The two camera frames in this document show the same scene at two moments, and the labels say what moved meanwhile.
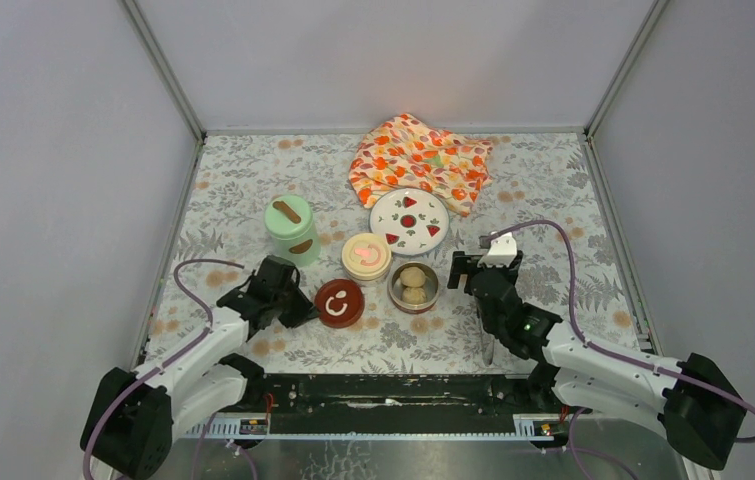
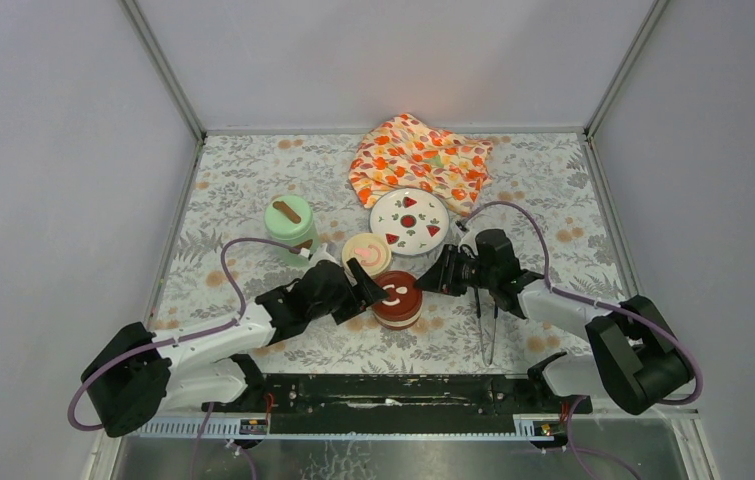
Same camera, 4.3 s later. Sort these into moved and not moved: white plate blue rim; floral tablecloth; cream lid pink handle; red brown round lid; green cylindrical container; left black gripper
Moved: red brown round lid; left black gripper
Not moved: white plate blue rim; floral tablecloth; cream lid pink handle; green cylindrical container
